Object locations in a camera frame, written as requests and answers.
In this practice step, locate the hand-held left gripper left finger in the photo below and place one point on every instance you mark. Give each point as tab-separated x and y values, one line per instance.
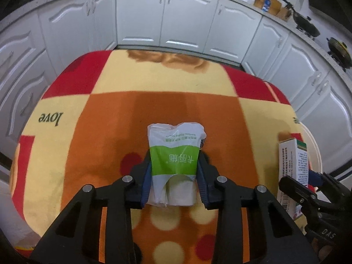
145	187

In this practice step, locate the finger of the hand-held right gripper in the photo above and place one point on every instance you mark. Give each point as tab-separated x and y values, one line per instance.
295	191
316	178

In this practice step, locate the black frying pan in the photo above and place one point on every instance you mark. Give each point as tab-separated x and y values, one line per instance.
306	23

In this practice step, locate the row of white cabinet doors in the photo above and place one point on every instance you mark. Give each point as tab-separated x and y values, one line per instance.
137	13

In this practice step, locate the small blue packet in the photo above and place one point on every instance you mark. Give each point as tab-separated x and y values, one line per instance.
266	6

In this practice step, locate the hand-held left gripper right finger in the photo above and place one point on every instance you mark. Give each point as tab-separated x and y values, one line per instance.
202	187

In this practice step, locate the white green tissue packet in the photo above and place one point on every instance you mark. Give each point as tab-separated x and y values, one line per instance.
173	159

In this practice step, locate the wooden knife block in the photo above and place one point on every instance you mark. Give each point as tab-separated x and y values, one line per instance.
283	13

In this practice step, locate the speckled kitchen countertop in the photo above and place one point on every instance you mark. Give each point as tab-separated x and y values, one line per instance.
27	5

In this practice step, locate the red orange printed blanket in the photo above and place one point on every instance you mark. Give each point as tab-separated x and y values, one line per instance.
115	121

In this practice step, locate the white medicine box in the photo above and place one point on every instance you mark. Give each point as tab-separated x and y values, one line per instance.
291	165

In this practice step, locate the beige plastic bin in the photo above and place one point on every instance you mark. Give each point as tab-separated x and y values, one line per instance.
313	145

